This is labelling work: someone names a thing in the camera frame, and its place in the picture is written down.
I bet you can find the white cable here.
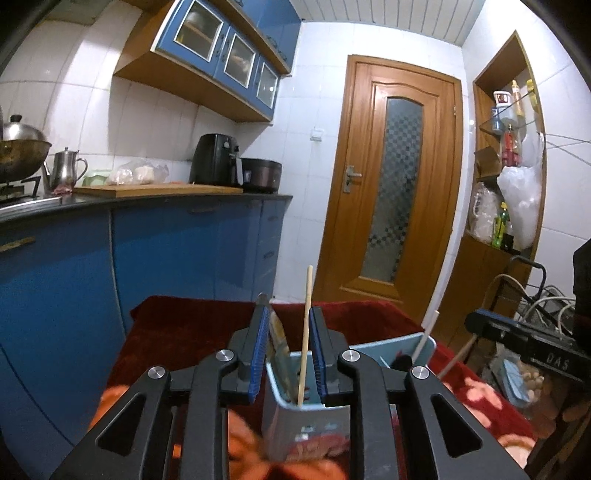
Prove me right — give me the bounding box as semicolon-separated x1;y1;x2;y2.
487;274;578;324

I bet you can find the steel wok lid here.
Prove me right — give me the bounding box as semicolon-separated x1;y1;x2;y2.
2;114;47;141

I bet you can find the black metal rack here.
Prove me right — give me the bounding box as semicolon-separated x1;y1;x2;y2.
489;256;578;333

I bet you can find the white plastic bag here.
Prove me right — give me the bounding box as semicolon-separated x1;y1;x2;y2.
496;131;546;250

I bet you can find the clear bag of buns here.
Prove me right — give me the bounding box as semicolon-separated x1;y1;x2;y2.
108;159;169;185

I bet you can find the red and pink blanket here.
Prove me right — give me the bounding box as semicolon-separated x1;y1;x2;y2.
88;295;541;480

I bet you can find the blue wall cabinet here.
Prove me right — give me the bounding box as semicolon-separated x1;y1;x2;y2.
113;0;302;123

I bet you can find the wooden cutting board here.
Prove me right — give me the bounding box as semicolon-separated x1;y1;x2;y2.
74;183;244;198

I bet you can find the dark rice cooker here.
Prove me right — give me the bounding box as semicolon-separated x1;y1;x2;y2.
240;158;282;193

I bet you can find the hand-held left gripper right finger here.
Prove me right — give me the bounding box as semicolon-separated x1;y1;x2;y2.
309;306;532;480

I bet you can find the red bottle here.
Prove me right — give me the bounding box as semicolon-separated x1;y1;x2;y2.
503;131;520;167

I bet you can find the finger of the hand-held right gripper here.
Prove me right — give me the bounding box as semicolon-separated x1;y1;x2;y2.
464;309;532;354

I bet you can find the gas stove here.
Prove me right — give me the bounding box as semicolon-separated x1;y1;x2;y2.
0;178;61;208

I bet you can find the yellow bottle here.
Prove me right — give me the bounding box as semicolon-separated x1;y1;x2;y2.
510;80;525;121

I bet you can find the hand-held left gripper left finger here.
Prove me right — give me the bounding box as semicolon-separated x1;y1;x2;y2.
48;302;271;480

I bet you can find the steel wok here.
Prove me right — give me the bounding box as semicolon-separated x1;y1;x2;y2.
0;138;52;183

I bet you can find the light blue utensil box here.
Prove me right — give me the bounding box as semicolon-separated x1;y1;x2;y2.
261;333;437;464

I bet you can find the white chopstick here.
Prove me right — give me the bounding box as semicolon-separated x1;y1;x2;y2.
412;311;440;365
438;337;477;379

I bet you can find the black air fryer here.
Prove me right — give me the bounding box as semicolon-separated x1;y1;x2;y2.
189;134;242;186

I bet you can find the steel kettle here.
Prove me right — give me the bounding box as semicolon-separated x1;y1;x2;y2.
44;148;88;192

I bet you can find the green bottle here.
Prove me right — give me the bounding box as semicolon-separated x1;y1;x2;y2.
492;203;509;247

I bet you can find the clear plastic bag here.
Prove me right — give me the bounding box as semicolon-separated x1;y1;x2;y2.
496;353;555;416

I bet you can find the wooden chopstick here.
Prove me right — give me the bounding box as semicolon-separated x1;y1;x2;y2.
297;264;315;409

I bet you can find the wooden door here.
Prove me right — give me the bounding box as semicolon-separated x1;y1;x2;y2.
314;54;463;337

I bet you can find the white wrapped jug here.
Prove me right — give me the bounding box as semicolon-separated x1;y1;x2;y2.
468;182;502;243

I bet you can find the cardboard box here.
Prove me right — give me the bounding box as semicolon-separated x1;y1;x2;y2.
475;148;502;178

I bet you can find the wooden shelf niche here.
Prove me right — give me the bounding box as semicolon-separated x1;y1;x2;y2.
436;30;548;365

